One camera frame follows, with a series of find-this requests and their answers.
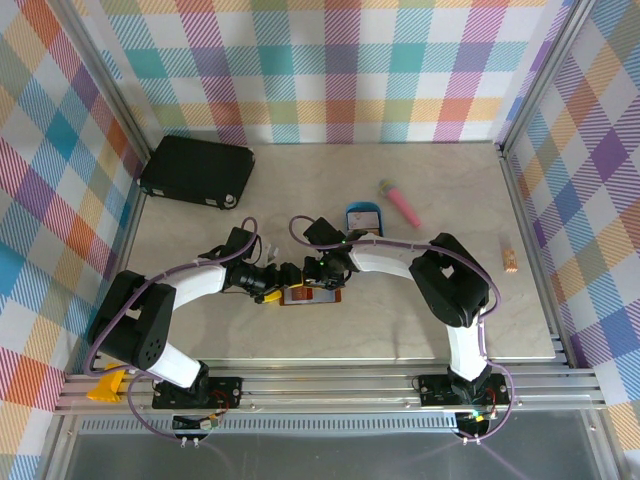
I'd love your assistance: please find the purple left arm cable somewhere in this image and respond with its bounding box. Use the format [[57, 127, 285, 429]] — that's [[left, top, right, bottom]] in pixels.
[[82, 216, 261, 444]]

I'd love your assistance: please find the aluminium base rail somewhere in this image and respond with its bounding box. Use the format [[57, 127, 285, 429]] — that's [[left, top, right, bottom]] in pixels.
[[53, 367, 609, 417]]

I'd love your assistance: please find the yellow plastic clamp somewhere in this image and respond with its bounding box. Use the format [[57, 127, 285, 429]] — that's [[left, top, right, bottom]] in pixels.
[[85, 368, 124, 403]]

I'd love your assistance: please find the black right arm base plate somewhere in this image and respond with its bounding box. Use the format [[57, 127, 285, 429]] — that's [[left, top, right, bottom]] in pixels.
[[418, 373, 512, 407]]

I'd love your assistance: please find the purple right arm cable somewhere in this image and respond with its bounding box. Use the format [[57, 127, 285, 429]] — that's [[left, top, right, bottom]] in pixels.
[[288, 214, 516, 444]]

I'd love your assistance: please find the black zip case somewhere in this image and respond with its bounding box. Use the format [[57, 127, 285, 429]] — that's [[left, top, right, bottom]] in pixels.
[[138, 134, 257, 213]]

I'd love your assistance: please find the brown leather card holder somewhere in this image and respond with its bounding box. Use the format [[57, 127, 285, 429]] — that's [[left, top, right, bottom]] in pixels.
[[278, 285, 345, 308]]

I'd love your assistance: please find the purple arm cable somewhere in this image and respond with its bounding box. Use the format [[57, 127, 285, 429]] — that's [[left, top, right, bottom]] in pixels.
[[82, 216, 261, 444], [288, 214, 516, 444]]

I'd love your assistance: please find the aluminium corner post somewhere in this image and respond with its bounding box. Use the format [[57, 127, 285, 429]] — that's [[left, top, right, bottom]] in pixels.
[[494, 0, 596, 159], [59, 0, 154, 159]]

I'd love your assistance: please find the pink toy microphone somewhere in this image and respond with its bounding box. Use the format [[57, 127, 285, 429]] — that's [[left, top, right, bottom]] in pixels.
[[376, 178, 422, 230]]

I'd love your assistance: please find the aluminium side rail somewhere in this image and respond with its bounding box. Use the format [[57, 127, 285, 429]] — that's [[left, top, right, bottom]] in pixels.
[[84, 149, 151, 374], [497, 144, 572, 369]]

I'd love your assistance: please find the small patterned wooden block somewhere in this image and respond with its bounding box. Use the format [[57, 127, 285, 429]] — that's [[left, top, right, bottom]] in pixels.
[[499, 234, 520, 274]]

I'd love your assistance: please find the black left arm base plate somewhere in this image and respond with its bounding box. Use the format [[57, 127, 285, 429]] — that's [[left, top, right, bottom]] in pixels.
[[151, 376, 245, 409]]

